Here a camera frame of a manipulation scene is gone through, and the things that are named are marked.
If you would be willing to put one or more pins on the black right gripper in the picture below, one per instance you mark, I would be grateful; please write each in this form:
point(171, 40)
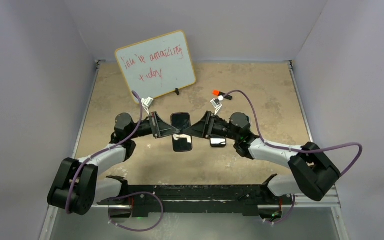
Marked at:
point(204, 128)

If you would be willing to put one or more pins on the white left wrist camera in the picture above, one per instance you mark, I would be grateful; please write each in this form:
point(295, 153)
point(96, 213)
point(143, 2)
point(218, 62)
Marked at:
point(147, 102)

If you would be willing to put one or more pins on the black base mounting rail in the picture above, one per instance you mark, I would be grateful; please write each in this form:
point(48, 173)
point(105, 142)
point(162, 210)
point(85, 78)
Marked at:
point(249, 200)

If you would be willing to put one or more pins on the purple edged smartphone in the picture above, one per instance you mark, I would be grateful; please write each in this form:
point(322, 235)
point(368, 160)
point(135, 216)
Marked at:
point(181, 130)

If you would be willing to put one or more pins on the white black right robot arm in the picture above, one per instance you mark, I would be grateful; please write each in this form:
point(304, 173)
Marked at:
point(313, 174)

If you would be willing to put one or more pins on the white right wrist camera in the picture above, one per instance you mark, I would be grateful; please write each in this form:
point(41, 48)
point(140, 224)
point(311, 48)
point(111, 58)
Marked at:
point(217, 104)

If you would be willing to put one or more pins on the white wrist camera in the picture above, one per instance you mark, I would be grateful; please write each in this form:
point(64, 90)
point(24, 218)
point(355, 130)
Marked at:
point(217, 104)
point(147, 102)

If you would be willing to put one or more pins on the yellow framed whiteboard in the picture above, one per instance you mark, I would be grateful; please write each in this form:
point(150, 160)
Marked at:
point(157, 66)

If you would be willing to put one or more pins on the black phone case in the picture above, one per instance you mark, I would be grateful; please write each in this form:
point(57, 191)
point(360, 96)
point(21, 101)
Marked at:
point(218, 142)
point(181, 132)

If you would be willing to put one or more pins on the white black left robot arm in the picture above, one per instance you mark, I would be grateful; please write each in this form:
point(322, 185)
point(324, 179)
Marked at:
point(76, 186)

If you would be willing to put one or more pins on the orange capped black marker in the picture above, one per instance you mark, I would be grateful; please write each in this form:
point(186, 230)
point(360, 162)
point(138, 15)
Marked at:
point(222, 94)

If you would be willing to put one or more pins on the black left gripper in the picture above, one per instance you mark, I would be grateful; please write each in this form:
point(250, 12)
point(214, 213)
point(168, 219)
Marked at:
point(161, 129)

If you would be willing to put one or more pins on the aluminium frame rail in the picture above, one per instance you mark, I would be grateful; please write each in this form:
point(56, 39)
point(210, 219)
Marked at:
point(330, 200)

